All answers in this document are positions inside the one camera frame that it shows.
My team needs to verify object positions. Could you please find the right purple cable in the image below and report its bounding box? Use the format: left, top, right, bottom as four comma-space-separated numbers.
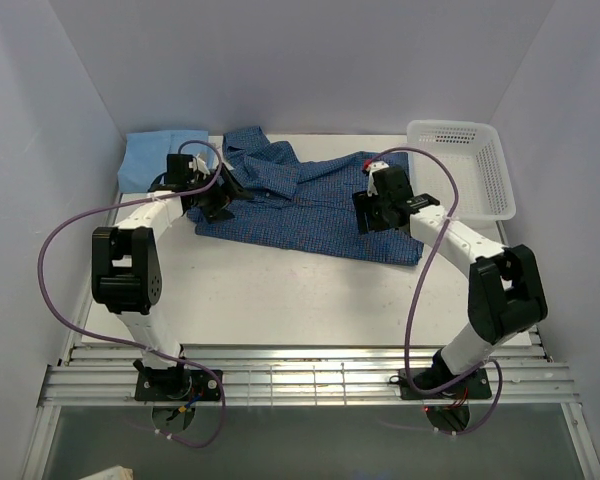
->
364, 146, 505, 436

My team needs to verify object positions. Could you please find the white plastic basket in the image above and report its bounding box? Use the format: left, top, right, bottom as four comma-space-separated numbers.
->
406, 120, 516, 222

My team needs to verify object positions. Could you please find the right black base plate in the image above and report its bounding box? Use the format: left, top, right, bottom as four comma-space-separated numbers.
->
389, 364, 497, 401

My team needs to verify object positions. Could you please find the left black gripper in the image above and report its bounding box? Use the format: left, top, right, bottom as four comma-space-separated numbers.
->
188, 163, 253, 225

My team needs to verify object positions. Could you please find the aluminium rail frame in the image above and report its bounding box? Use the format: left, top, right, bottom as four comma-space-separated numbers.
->
21, 331, 600, 479

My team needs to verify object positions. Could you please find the blue plaid long sleeve shirt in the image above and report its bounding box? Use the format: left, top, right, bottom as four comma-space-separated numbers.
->
187, 127, 423, 266

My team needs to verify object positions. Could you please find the purple cable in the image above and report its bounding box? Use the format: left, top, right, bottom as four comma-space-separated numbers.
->
364, 146, 505, 436
37, 140, 227, 448

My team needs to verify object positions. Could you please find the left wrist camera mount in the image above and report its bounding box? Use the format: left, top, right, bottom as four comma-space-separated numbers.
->
189, 156, 210, 177

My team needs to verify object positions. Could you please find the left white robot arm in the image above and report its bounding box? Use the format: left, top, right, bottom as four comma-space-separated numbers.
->
91, 153, 254, 400

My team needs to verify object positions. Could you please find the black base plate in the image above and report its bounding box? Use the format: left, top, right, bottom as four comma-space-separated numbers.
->
389, 364, 497, 401
134, 367, 223, 402

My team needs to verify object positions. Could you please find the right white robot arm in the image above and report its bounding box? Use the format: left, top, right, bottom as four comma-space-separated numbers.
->
353, 161, 548, 398

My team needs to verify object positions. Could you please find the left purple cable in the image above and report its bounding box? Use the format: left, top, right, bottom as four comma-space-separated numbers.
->
37, 140, 227, 448

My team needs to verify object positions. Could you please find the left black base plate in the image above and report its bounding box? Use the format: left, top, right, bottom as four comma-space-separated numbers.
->
134, 367, 223, 402

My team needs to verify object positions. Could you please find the folded light blue shirt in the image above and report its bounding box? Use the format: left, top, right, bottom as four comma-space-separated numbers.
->
117, 130, 209, 194

